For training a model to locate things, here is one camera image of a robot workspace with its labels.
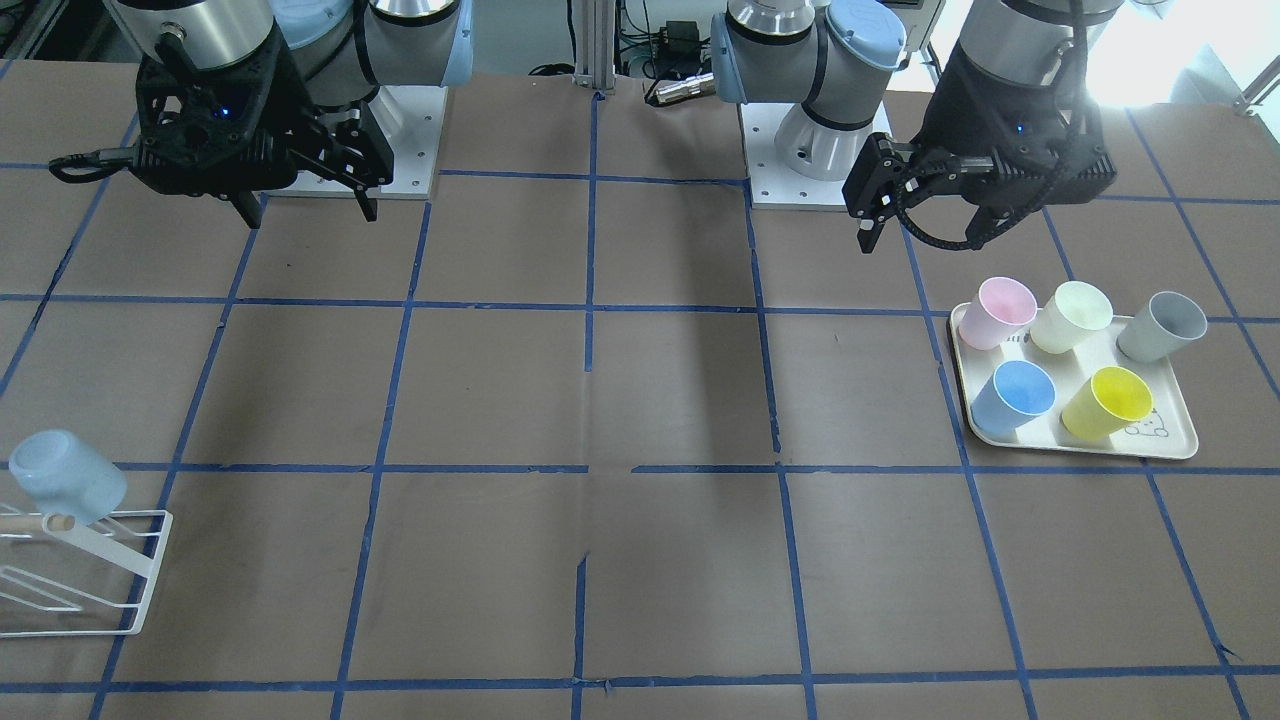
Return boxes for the pale green plastic cup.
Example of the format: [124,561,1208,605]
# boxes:
[1029,281,1114,355]

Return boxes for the light blue plastic cup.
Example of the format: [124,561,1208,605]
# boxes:
[8,429,128,525]

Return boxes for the grey plastic cup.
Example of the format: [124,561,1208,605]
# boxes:
[1116,291,1208,363]

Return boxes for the aluminium frame post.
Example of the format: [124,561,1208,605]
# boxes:
[570,0,617,96]

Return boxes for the white wire cup rack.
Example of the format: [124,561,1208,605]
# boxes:
[1,505,174,639]

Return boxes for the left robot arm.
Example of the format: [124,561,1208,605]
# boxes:
[710,1,1119,252]

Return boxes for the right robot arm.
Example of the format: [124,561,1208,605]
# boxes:
[87,1,474,228]

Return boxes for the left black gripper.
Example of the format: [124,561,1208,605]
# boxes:
[844,40,1117,254]

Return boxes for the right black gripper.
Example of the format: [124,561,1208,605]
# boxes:
[128,28,393,229]

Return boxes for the yellow plastic cup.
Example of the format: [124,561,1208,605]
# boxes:
[1060,366,1155,441]

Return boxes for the cream plastic tray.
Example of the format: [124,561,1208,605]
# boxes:
[947,304,1201,460]

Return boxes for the pink plastic cup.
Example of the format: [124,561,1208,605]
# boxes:
[957,275,1039,351]

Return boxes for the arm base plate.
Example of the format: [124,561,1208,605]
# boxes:
[739,102,890,213]
[265,86,449,200]

